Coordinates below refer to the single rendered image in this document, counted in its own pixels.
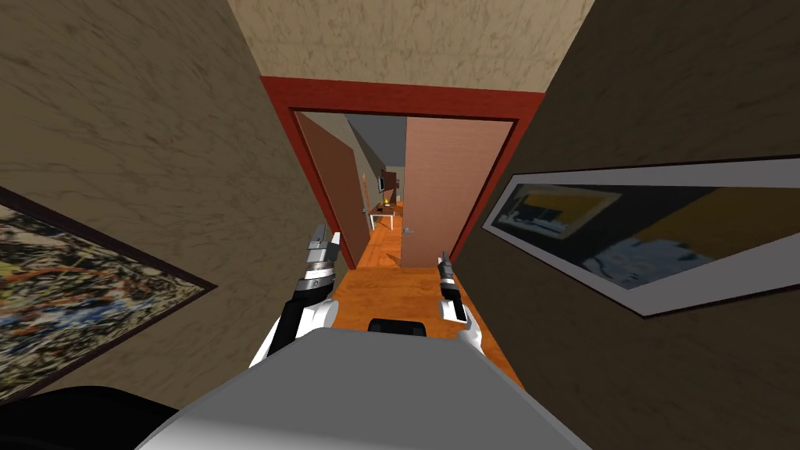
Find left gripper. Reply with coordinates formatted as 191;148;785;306
305;224;342;270

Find dark brown door leaf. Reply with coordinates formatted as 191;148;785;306
294;112;372;270

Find white table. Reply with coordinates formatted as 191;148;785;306
368;205;399;232

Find light brown door leaf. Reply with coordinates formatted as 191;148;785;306
399;116;516;270

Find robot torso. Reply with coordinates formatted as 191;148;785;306
134;318;592;450

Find white-framed blue yellow picture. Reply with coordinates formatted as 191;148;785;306
480;155;800;320

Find dark-framed abstract painting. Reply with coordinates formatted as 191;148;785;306
0;185;219;405

